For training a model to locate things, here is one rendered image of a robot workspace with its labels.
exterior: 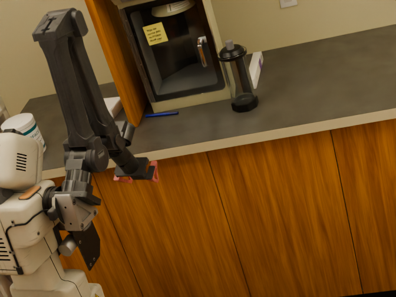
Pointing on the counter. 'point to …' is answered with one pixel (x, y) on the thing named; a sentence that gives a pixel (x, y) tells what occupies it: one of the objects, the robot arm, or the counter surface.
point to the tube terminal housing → (198, 94)
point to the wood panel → (119, 57)
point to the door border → (137, 55)
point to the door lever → (201, 52)
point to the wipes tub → (24, 126)
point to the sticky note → (155, 33)
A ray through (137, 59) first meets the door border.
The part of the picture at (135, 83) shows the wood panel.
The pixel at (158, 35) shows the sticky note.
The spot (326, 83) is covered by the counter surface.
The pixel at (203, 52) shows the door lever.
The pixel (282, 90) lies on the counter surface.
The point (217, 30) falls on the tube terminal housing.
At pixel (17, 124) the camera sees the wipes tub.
